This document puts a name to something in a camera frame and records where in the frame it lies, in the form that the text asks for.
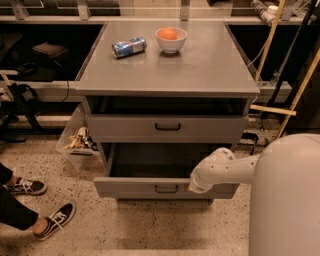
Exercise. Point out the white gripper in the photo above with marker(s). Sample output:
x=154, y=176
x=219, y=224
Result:
x=199, y=183

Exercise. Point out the grey drawer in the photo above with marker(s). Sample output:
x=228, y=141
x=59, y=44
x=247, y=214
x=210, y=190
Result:
x=166, y=129
x=155, y=171

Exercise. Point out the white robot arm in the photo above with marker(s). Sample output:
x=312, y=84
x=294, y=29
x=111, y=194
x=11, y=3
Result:
x=285, y=193

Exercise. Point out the grey drawer cabinet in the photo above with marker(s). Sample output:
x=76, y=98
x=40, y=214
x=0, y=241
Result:
x=206, y=77

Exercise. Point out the grey top drawer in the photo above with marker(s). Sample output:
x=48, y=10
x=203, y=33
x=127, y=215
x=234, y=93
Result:
x=166, y=129

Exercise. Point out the clear plastic bin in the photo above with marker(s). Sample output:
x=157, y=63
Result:
x=76, y=144

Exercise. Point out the black sneaker lower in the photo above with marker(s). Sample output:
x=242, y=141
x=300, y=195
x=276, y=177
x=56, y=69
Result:
x=47, y=226

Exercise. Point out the black sneaker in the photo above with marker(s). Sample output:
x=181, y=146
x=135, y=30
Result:
x=25, y=186
x=47, y=226

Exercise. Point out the white bowl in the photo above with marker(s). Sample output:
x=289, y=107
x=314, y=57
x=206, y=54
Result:
x=172, y=46

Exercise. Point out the blue crushed soda can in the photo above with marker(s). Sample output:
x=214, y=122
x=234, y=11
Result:
x=129, y=47

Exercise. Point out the orange fruit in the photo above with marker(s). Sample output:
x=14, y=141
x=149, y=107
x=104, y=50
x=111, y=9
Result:
x=167, y=33

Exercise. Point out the black sneaker upper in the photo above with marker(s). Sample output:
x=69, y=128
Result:
x=25, y=186

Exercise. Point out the black trouser leg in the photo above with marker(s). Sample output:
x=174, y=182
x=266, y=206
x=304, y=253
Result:
x=12, y=212

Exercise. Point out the dark box on shelf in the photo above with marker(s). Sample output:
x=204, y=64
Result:
x=50, y=50

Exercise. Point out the wooden frame sticks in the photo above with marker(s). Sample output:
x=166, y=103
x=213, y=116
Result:
x=293, y=76

